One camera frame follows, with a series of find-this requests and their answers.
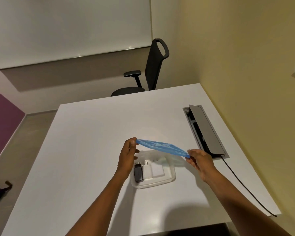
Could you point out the large white power adapter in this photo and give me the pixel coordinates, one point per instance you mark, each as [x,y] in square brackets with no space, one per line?
[157,170]

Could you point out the clear plastic container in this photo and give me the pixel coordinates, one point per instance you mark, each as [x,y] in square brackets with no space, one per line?
[153,170]

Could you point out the blue plastic container lid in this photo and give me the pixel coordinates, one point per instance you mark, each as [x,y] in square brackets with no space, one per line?
[162,146]

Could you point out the person's left thumb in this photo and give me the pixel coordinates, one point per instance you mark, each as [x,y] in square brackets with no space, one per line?
[133,141]

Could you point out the person's left hand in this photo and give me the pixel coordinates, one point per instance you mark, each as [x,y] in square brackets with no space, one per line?
[125,158]

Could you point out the person's right hand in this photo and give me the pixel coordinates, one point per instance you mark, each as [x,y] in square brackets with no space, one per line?
[202,162]

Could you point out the black office chair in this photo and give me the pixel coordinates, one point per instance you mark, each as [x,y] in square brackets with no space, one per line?
[148,68]

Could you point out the person's left forearm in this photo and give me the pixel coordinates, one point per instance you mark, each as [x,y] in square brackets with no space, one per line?
[95,206]

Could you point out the small white power adapter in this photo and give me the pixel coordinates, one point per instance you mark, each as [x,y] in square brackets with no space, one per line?
[146,170]

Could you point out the person's right thumb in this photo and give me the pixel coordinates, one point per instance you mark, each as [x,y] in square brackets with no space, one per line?
[193,152]

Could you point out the white wall board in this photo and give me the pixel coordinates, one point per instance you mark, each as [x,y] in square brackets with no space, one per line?
[68,29]

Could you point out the black power adapter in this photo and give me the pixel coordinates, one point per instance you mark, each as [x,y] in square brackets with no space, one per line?
[138,173]

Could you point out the person's right forearm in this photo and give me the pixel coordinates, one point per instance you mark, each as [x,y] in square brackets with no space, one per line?
[241,206]

